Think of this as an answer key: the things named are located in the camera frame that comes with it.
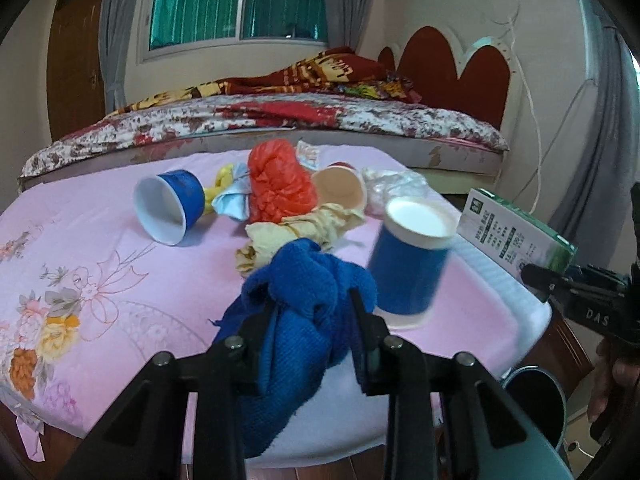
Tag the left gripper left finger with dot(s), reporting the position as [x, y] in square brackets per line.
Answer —
[230, 372]

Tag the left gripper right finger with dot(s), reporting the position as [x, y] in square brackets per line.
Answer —
[388, 365]

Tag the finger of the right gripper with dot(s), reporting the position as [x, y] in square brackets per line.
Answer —
[540, 278]

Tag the green white tissue box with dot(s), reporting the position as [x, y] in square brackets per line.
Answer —
[510, 236]

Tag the blue towel cloth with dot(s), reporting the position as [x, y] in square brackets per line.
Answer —
[310, 331]

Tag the blue paper cup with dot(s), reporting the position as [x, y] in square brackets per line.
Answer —
[168, 205]
[408, 257]

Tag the beige plastic bag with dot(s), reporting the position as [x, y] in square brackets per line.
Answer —
[324, 225]

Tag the black round trash bin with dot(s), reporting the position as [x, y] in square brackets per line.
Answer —
[541, 397]

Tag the person right hand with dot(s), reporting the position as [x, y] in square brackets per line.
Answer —
[609, 374]

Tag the grey curtain by headboard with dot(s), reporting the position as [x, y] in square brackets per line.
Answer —
[593, 210]

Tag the bed with floral sheet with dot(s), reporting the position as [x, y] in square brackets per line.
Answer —
[415, 135]

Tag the pink floral tablecloth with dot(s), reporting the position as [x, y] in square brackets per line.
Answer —
[87, 297]

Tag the crumpled clear plastic wrap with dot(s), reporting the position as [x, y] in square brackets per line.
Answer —
[384, 185]

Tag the red paper cup lying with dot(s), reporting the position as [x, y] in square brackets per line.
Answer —
[341, 184]

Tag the yellow snack wrapper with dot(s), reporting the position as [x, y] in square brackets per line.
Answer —
[223, 179]

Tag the small paper packet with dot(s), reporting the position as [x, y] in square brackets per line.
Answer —
[308, 155]

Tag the red heart shaped headboard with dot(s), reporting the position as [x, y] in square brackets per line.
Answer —
[480, 81]

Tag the red yellow patterned blanket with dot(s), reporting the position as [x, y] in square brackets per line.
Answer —
[334, 71]

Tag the brown wooden door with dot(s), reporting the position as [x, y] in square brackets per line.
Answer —
[75, 89]

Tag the window with green curtain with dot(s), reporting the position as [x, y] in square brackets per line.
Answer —
[176, 26]

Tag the grey curtain left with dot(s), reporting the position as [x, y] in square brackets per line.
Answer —
[114, 33]

